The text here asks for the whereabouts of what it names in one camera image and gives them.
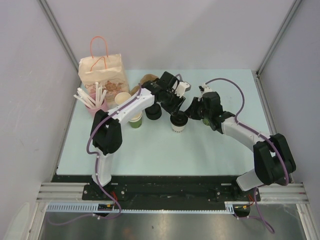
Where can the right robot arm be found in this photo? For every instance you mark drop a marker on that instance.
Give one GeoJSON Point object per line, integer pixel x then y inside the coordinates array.
{"type": "Point", "coordinates": [273, 160]}

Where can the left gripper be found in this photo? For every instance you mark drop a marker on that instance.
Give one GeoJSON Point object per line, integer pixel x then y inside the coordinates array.
{"type": "Point", "coordinates": [175, 108]}

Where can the white wrapped straws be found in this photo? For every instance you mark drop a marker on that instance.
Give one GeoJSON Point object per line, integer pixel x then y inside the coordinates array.
{"type": "Point", "coordinates": [81, 94]}

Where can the cardboard cup carrier stack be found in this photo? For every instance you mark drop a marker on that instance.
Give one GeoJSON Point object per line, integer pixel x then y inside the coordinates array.
{"type": "Point", "coordinates": [145, 78]}

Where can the white paper cup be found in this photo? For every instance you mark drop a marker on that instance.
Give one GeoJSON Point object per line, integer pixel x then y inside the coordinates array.
{"type": "Point", "coordinates": [178, 127]}

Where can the pink straw holder cup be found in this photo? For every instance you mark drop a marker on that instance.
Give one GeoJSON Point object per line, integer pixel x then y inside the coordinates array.
{"type": "Point", "coordinates": [92, 105]}

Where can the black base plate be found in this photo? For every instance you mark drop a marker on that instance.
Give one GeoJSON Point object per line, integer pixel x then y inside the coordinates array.
{"type": "Point", "coordinates": [218, 188]}

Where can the black lid stack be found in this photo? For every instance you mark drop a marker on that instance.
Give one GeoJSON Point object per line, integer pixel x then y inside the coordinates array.
{"type": "Point", "coordinates": [153, 112]}

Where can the white cable duct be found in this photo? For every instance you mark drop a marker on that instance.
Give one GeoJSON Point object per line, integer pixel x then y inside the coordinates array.
{"type": "Point", "coordinates": [81, 207]}

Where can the green cup stack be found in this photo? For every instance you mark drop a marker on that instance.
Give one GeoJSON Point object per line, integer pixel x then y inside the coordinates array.
{"type": "Point", "coordinates": [136, 121]}

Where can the paper takeout bag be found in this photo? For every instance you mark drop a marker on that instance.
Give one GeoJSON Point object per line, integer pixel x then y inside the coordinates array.
{"type": "Point", "coordinates": [107, 70]}

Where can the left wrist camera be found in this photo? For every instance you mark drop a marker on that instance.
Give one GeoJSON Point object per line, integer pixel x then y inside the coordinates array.
{"type": "Point", "coordinates": [182, 88]}

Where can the black cup lid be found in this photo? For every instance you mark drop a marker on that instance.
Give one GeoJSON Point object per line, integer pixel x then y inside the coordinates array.
{"type": "Point", "coordinates": [179, 120]}

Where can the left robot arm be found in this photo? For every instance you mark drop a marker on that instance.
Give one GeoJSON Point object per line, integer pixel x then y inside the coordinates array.
{"type": "Point", "coordinates": [106, 132]}

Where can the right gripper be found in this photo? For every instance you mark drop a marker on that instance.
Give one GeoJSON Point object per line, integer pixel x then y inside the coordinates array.
{"type": "Point", "coordinates": [191, 111]}

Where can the aluminium rail frame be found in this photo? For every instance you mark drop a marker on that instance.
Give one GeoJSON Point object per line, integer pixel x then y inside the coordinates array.
{"type": "Point", "coordinates": [293, 193]}

